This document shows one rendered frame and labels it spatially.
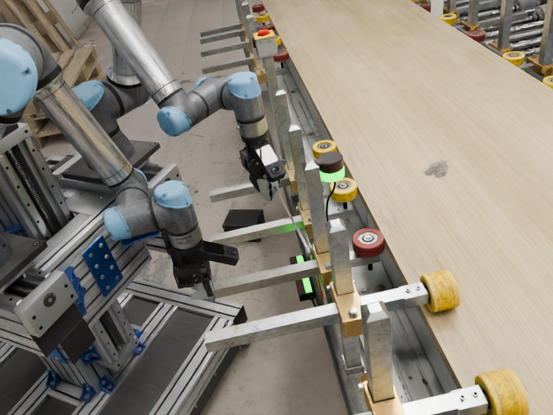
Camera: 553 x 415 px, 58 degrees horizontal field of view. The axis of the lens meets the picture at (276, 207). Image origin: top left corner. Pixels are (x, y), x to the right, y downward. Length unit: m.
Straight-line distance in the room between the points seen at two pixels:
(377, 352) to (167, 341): 1.43
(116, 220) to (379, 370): 0.63
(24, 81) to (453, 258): 0.95
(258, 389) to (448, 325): 1.19
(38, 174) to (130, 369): 0.89
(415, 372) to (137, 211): 0.79
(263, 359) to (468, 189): 1.18
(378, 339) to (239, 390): 1.42
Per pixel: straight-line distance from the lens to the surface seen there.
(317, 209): 1.21
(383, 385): 0.87
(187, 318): 2.17
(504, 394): 0.92
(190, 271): 1.21
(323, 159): 1.16
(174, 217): 1.11
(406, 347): 1.40
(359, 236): 1.28
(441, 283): 1.06
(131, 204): 1.13
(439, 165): 1.51
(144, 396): 2.00
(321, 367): 2.14
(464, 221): 1.34
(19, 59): 0.96
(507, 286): 1.18
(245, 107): 1.23
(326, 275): 1.25
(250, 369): 2.19
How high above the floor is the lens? 1.74
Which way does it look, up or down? 36 degrees down
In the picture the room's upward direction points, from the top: 12 degrees counter-clockwise
